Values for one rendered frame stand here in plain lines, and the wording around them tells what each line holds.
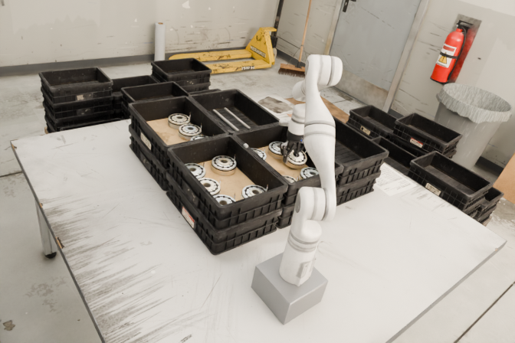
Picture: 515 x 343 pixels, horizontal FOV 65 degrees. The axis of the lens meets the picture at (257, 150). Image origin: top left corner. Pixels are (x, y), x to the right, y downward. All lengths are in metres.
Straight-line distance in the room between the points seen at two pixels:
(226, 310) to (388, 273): 0.63
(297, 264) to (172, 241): 0.50
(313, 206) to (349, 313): 0.46
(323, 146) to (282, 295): 0.46
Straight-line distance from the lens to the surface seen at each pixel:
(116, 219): 1.62
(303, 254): 1.23
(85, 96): 2.94
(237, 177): 1.64
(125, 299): 1.37
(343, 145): 2.05
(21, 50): 4.57
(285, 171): 1.73
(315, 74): 1.24
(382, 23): 4.66
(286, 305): 1.29
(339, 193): 1.79
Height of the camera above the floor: 1.78
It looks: 31 degrees down
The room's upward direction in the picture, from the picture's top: 10 degrees clockwise
